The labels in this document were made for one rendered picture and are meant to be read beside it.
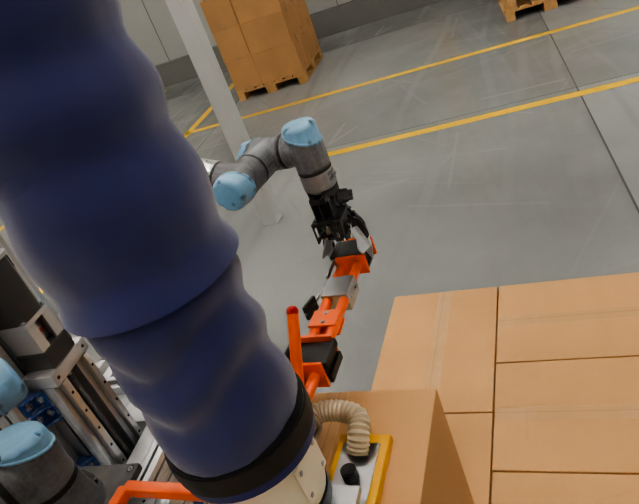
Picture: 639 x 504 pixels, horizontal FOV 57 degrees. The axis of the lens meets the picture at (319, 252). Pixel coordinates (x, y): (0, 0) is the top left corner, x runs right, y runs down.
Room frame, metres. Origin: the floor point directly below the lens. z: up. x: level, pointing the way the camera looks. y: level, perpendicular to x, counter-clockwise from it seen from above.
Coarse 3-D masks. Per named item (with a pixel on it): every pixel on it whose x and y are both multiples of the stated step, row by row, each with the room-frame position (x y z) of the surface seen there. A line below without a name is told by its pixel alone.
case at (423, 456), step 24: (384, 408) 0.85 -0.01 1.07; (408, 408) 0.83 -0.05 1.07; (432, 408) 0.81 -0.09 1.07; (336, 432) 0.84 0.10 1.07; (384, 432) 0.79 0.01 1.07; (408, 432) 0.77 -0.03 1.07; (432, 432) 0.76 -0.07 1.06; (408, 456) 0.72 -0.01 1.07; (432, 456) 0.73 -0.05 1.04; (456, 456) 0.84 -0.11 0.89; (384, 480) 0.69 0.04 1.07; (408, 480) 0.68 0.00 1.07; (432, 480) 0.70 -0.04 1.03; (456, 480) 0.80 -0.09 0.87
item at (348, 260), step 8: (344, 240) 1.26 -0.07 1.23; (352, 240) 1.24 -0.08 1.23; (344, 248) 1.22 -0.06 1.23; (352, 248) 1.21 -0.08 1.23; (336, 256) 1.20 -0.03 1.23; (344, 256) 1.19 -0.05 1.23; (352, 256) 1.17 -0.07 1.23; (360, 256) 1.16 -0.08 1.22; (368, 256) 1.21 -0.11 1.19; (344, 264) 1.18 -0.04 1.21; (352, 264) 1.18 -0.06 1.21; (368, 264) 1.18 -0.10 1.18; (360, 272) 1.17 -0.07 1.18; (368, 272) 1.16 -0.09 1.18
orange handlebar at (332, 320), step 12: (360, 264) 1.16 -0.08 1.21; (336, 276) 1.14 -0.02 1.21; (324, 300) 1.07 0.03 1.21; (348, 300) 1.05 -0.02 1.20; (324, 312) 1.02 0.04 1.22; (336, 312) 1.00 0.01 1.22; (312, 324) 1.00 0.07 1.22; (324, 324) 0.98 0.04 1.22; (336, 324) 0.98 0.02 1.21; (312, 372) 0.86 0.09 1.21; (312, 384) 0.83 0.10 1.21; (312, 396) 0.81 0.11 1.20; (132, 480) 0.77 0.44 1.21; (120, 492) 0.76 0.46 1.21; (132, 492) 0.75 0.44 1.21; (144, 492) 0.74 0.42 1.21; (156, 492) 0.73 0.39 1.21; (168, 492) 0.72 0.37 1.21; (180, 492) 0.71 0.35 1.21
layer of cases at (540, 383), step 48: (480, 288) 1.77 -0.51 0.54; (528, 288) 1.67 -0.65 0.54; (576, 288) 1.57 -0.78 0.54; (624, 288) 1.49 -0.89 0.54; (432, 336) 1.62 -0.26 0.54; (480, 336) 1.53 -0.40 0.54; (528, 336) 1.44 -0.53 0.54; (576, 336) 1.37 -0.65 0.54; (624, 336) 1.29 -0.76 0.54; (384, 384) 1.48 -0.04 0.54; (432, 384) 1.40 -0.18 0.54; (480, 384) 1.33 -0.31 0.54; (528, 384) 1.26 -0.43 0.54; (576, 384) 1.19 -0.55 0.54; (624, 384) 1.13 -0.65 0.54; (480, 432) 1.16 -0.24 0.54; (528, 432) 1.10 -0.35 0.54; (576, 432) 1.05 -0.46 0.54; (624, 432) 0.99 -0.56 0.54; (480, 480) 1.02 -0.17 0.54; (528, 480) 0.97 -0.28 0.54; (576, 480) 0.92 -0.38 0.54; (624, 480) 0.87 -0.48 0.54
